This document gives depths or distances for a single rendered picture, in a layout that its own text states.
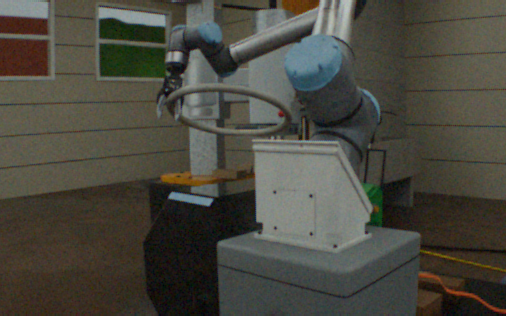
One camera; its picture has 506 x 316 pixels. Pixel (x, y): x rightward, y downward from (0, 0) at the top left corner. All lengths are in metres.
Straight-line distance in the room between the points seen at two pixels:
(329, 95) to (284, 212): 0.31
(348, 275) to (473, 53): 6.19
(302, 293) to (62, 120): 7.63
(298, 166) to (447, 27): 6.18
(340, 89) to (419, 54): 6.17
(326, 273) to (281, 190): 0.27
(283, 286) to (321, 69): 0.51
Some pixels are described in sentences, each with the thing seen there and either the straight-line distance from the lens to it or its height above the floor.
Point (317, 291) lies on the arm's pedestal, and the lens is 1.07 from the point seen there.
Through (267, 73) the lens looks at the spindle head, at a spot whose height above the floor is 1.38.
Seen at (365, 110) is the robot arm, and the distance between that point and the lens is 1.28.
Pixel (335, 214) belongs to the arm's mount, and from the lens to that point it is 1.12.
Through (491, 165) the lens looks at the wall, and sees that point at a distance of 6.98.
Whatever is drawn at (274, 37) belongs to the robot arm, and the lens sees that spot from 1.81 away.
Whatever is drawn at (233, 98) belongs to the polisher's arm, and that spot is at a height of 1.28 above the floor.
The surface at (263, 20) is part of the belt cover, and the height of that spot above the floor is 1.64.
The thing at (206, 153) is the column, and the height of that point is 0.93.
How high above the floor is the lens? 1.17
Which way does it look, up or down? 7 degrees down
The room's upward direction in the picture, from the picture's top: 1 degrees counter-clockwise
